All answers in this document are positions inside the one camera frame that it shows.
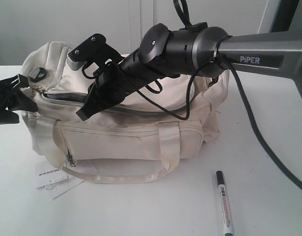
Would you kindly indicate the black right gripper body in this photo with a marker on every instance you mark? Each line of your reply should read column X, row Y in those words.
column 119, row 80

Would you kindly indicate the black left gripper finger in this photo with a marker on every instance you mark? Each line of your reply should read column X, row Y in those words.
column 15, row 83
column 14, row 102

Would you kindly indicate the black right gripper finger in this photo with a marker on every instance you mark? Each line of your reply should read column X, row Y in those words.
column 97, row 100

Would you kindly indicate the cream fabric duffel bag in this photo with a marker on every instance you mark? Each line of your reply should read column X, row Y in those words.
column 133, row 130

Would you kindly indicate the black white marker pen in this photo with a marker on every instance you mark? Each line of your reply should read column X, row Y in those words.
column 225, row 207

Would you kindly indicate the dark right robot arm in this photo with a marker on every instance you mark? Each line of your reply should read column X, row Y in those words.
column 194, row 50

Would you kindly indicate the white Tonlion hang tag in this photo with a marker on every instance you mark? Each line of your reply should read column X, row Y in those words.
column 46, row 174

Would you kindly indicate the white rear hang tag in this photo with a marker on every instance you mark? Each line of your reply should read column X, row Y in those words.
column 55, row 190

